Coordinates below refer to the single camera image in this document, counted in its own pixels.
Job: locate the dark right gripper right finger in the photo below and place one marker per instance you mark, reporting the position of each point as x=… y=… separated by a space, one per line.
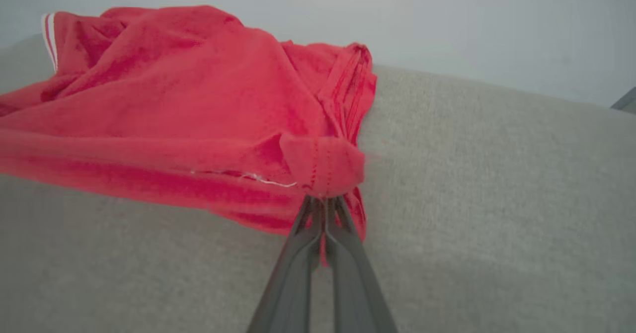
x=355 y=288

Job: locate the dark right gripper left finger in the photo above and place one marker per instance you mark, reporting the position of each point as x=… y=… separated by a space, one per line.
x=290 y=283

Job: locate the red garment with white stripes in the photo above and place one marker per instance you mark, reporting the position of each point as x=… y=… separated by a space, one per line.
x=189 y=99

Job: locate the grey fabric sofa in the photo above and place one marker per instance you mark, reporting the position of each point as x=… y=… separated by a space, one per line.
x=497 y=199

